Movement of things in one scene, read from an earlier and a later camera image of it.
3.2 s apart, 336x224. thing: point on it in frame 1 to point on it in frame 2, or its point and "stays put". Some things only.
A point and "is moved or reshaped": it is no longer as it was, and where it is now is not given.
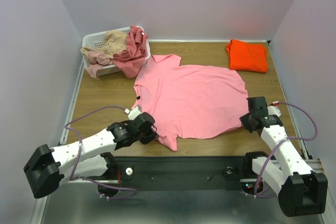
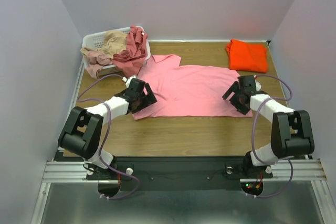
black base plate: (193, 174) stays put
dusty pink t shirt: (96, 61) stays put
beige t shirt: (114, 41) stays put
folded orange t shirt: (247, 56) stays put
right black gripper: (245, 121) to (237, 98)
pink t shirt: (188, 100) is moved or reshaped
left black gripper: (152, 135) to (151, 97)
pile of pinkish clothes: (129, 60) stays put
